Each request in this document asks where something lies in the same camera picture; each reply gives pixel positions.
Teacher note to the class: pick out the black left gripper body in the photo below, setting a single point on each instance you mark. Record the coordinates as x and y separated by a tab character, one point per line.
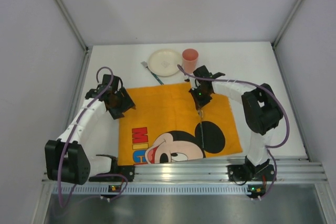
122	103

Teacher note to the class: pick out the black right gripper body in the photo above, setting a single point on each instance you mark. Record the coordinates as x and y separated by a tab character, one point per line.
200	100

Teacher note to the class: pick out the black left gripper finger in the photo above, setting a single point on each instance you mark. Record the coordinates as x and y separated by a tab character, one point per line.
116	113
126	101

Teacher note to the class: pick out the spoon with teal handle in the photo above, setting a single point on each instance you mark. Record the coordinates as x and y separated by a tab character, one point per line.
202	127

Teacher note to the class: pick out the fork with teal handle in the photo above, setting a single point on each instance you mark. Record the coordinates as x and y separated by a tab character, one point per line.
145	65

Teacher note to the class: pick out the orange cartoon print cloth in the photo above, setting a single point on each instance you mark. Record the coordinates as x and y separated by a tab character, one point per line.
164	127

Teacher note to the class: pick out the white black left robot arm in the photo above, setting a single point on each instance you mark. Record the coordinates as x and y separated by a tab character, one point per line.
74	156

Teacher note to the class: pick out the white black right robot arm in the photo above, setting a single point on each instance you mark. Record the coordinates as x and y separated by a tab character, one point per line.
262	112

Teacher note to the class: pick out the pink plastic cup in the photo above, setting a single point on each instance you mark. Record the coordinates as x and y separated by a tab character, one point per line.
190	57

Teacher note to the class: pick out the cream round plate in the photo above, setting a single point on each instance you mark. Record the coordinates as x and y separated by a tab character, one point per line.
164	62

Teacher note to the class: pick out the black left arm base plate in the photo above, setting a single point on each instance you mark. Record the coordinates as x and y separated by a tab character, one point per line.
118	174

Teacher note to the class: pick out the left aluminium frame post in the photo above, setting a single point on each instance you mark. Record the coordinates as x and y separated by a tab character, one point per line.
71	24

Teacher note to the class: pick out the aluminium frame post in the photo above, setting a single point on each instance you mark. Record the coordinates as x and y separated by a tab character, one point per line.
71	24
287	22

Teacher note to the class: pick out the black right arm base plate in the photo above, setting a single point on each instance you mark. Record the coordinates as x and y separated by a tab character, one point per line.
242	173

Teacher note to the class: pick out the perforated grey cable duct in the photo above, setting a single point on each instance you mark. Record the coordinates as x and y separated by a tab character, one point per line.
163	189

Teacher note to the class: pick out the aluminium mounting rail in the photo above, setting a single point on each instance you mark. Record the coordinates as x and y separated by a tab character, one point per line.
288	171

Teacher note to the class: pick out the right aluminium frame post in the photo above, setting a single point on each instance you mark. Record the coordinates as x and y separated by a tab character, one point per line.
287	22

